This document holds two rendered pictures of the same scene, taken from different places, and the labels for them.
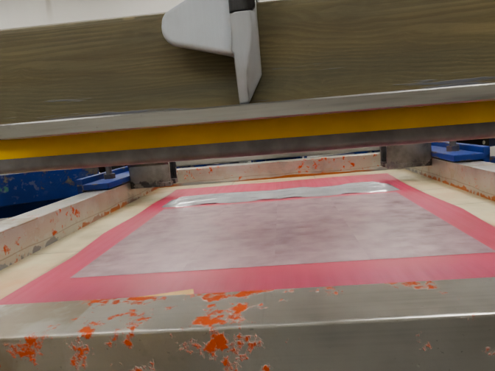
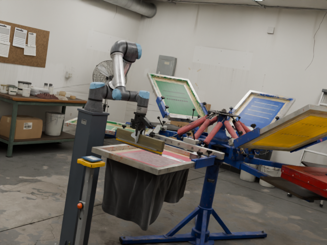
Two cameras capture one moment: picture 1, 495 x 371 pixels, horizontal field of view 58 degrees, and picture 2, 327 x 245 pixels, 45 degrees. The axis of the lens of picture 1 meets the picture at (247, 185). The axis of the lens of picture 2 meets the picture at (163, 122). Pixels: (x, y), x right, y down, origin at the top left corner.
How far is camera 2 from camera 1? 2.53 m
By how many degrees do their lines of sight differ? 27
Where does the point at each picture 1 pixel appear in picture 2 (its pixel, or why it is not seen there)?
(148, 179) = not seen: hidden behind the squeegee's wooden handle
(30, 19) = (184, 31)
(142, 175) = not seen: hidden behind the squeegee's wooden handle
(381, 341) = (128, 160)
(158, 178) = not seen: hidden behind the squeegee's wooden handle
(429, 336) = (130, 161)
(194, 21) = (133, 135)
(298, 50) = (141, 140)
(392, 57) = (147, 143)
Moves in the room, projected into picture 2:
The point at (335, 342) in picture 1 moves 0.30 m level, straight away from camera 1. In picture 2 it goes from (126, 160) to (154, 157)
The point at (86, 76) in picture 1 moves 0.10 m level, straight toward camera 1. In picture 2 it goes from (125, 135) to (121, 137)
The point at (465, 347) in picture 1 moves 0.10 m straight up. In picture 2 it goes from (131, 162) to (134, 148)
